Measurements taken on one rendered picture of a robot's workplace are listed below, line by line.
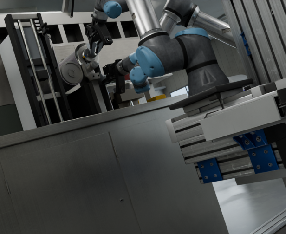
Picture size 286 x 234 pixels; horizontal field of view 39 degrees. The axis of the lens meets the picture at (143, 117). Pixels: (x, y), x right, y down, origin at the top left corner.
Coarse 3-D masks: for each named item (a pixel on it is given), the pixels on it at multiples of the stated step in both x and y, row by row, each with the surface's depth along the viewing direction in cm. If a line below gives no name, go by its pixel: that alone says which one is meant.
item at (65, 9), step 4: (64, 0) 250; (68, 0) 250; (72, 0) 249; (64, 4) 250; (68, 4) 252; (72, 4) 250; (64, 8) 252; (72, 8) 251; (64, 12) 253; (72, 12) 252; (72, 16) 254
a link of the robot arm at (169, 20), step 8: (168, 0) 181; (176, 0) 178; (184, 0) 180; (168, 8) 178; (176, 8) 177; (184, 8) 180; (168, 16) 178; (176, 16) 178; (160, 24) 179; (168, 24) 178; (168, 32) 179; (136, 64) 179; (136, 72) 176; (136, 80) 176; (144, 80) 177
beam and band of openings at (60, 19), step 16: (0, 16) 225; (48, 16) 244; (64, 16) 250; (80, 16) 258; (128, 16) 283; (0, 32) 230; (48, 32) 249; (64, 32) 248; (80, 32) 256; (112, 32) 280; (128, 32) 289
